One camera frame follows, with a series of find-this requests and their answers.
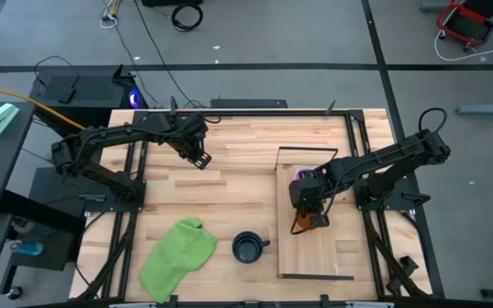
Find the black low cart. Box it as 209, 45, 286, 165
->
0, 165, 87, 296

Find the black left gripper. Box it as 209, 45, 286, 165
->
173, 115, 212, 171

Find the black power strip bar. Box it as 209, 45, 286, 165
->
210, 98, 288, 110

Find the blue bottle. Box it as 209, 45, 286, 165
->
9, 240, 45, 257

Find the purple plastic mug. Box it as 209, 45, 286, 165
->
293, 166, 317, 181

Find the red and black cart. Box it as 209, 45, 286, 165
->
437, 0, 493, 48

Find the black box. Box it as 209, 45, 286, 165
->
141, 0, 204, 7

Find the black metal table frame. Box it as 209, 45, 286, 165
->
74, 96, 447, 308

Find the yellow cable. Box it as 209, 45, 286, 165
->
0, 81, 87, 132

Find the white floor cable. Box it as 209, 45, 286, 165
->
433, 28, 493, 62

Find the green microfibre cloth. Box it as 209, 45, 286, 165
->
139, 218, 218, 304

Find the black mug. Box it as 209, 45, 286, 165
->
231, 231, 271, 264

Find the coiled black cable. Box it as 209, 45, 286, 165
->
170, 3, 205, 33

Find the white plug cable bundle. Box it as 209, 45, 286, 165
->
99, 0, 122, 30

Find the grey floor bar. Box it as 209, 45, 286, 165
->
455, 104, 493, 116

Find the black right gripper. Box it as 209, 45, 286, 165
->
288, 164, 337, 228

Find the black computer tower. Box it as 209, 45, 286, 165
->
29, 63, 147, 129

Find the mint green stapler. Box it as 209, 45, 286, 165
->
0, 103, 20, 136

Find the orange plastic cup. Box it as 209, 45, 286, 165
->
294, 210, 318, 231

